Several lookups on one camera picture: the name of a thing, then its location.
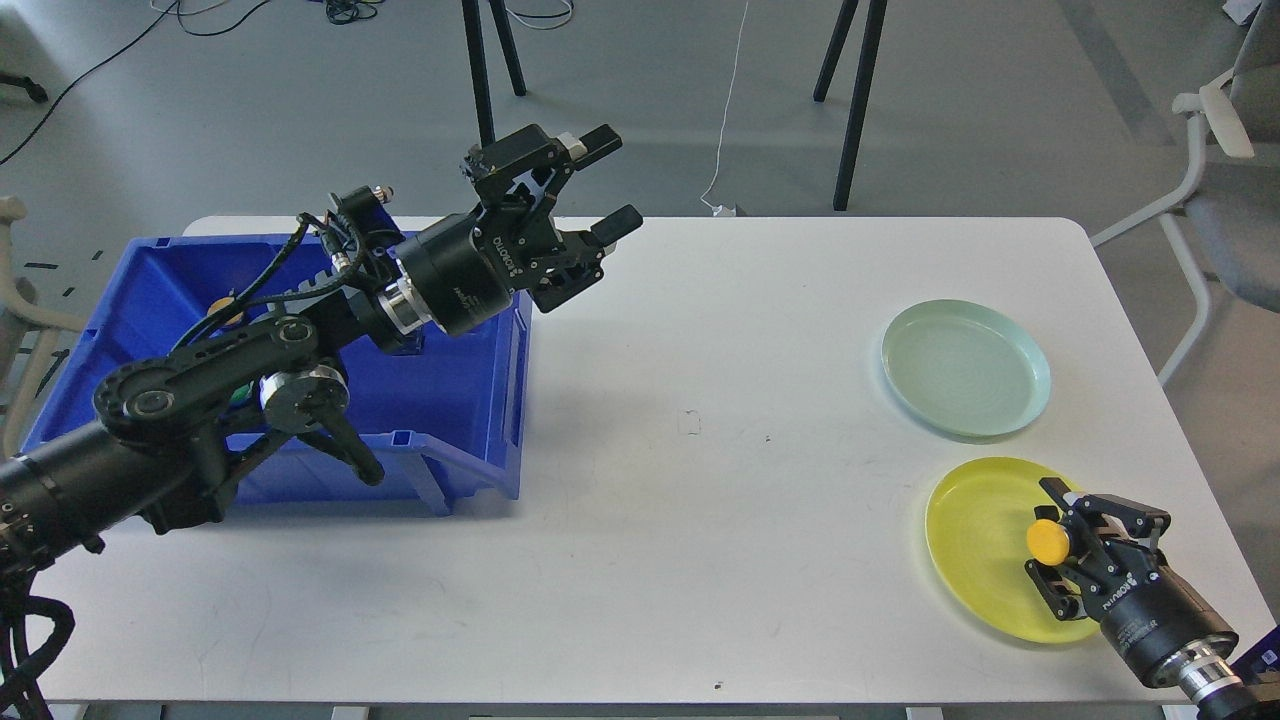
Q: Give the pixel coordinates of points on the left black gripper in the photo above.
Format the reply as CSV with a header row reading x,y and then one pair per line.
x,y
466,268

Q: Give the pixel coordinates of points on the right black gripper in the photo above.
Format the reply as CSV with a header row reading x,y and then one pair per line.
x,y
1152,618

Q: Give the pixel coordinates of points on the yellow push button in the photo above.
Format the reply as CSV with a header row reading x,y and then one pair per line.
x,y
1048,542
225,313

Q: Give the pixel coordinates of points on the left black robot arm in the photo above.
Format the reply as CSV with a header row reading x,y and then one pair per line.
x,y
174,435

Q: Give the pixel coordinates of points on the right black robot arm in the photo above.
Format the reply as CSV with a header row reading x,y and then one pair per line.
x,y
1218,690

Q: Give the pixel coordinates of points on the yellow plate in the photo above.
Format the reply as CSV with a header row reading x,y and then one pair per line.
x,y
975,525

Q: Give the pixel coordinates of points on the light green plate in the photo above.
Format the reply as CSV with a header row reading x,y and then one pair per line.
x,y
965,370

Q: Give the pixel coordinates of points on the left black stand legs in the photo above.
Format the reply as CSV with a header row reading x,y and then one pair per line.
x,y
479,73

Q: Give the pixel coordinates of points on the black stand legs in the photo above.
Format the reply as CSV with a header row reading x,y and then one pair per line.
x,y
479,73
867,60

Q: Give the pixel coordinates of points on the blue plastic bin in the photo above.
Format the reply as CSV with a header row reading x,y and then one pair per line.
x,y
443,417

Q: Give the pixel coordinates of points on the grey office chair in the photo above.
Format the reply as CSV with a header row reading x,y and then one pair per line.
x,y
1231,200

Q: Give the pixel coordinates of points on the right black stand legs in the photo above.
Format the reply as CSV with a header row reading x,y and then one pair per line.
x,y
867,60

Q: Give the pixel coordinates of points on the beige chair at left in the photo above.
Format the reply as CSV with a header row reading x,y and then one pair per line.
x,y
22,315

